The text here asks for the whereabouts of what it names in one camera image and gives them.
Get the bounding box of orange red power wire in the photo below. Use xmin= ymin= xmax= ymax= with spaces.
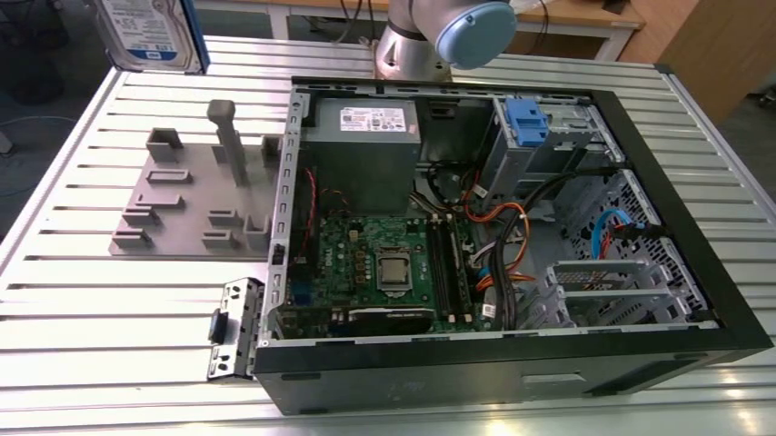
xmin=463 ymin=203 xmax=538 ymax=292

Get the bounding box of grey power supply unit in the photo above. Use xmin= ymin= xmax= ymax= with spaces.
xmin=300 ymin=97 xmax=423 ymax=217

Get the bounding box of black PC case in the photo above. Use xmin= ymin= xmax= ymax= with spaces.
xmin=251 ymin=74 xmax=774 ymax=417

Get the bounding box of silver CPU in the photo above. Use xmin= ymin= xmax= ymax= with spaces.
xmin=378 ymin=259 xmax=414 ymax=292

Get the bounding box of blue data wire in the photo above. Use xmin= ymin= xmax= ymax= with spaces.
xmin=593 ymin=209 xmax=632 ymax=260

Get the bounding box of grey parts rack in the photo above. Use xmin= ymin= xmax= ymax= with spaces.
xmin=107 ymin=99 xmax=286 ymax=263

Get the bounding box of green motherboard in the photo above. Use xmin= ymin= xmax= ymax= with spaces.
xmin=287 ymin=215 xmax=505 ymax=335

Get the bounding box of wooden desk white frame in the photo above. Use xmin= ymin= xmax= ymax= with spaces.
xmin=266 ymin=0 xmax=648 ymax=63

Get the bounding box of black graphics card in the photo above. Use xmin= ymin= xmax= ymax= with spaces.
xmin=275 ymin=304 xmax=438 ymax=340

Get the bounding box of metal disk bay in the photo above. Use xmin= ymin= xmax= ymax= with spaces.
xmin=533 ymin=259 xmax=710 ymax=331

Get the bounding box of CPU socket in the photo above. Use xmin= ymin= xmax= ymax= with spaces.
xmin=372 ymin=247 xmax=419 ymax=300

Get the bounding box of black RAM stick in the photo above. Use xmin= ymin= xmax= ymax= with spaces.
xmin=445 ymin=213 xmax=477 ymax=322

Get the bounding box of metal optical drive cage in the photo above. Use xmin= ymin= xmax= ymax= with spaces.
xmin=483 ymin=94 xmax=625 ymax=196

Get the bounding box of black cable bundle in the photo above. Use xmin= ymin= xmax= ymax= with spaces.
xmin=490 ymin=167 xmax=620 ymax=331

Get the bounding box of brown wooden cabinet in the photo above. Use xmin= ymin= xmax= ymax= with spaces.
xmin=624 ymin=0 xmax=776 ymax=124

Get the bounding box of metal slot latch bracket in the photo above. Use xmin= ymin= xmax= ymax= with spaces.
xmin=204 ymin=276 xmax=267 ymax=382

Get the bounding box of blue drive latch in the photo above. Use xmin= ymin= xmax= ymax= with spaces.
xmin=502 ymin=98 xmax=550 ymax=147

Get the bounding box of hard disk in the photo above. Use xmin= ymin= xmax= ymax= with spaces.
xmin=96 ymin=0 xmax=211 ymax=76

